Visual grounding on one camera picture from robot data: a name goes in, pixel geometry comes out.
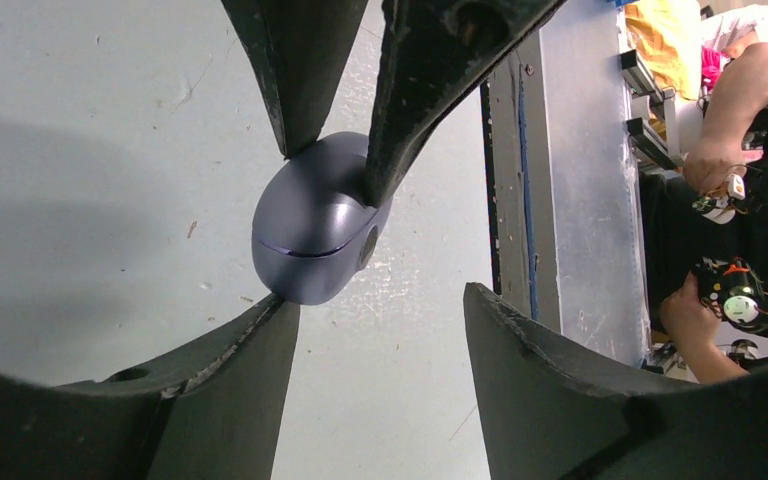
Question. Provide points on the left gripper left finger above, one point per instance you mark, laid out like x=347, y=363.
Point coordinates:
x=209, y=409

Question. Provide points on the leader controller device lower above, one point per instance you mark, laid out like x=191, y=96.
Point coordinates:
x=734, y=291

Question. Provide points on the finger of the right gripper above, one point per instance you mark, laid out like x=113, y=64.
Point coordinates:
x=298, y=50
x=433, y=54

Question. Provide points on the operator left forearm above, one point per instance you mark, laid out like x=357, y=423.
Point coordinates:
x=740, y=94

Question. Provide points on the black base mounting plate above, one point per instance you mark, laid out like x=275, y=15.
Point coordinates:
x=490, y=187

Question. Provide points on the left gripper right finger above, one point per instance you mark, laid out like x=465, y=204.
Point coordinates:
x=553, y=409

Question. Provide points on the operator right hand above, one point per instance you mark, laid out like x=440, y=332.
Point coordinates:
x=690, y=324

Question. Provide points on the operator left hand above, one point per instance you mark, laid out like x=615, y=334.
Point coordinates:
x=710, y=162

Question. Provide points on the leader controller device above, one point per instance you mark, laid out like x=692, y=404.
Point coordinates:
x=740, y=195
x=734, y=291

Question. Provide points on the leader controller device upper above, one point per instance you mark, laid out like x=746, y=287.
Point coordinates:
x=740, y=195

